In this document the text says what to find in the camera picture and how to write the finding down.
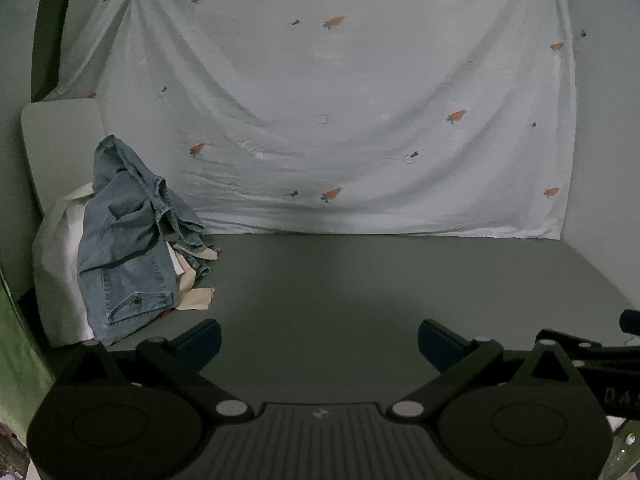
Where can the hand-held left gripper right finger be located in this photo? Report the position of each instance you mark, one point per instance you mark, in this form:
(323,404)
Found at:
(434,342)

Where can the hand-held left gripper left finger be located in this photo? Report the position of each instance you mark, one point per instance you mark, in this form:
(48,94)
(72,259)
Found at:
(204,341)

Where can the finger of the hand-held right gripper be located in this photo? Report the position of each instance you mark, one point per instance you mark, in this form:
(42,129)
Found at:
(595,346)

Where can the blue denim shirt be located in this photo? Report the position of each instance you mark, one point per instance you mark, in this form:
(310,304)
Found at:
(125,240)

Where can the beige garment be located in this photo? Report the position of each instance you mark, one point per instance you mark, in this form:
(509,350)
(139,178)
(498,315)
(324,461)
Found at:
(195,300)

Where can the white garment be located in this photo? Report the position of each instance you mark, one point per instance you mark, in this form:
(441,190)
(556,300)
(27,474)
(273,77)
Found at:
(55,270)

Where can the green cloth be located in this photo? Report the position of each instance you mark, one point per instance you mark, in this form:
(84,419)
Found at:
(20,360)

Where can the white carrot print sheet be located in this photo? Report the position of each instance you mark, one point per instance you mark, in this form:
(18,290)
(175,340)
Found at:
(350,110)

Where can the light grey rounded panel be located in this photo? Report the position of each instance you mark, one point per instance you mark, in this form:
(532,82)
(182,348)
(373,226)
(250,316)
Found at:
(60,135)

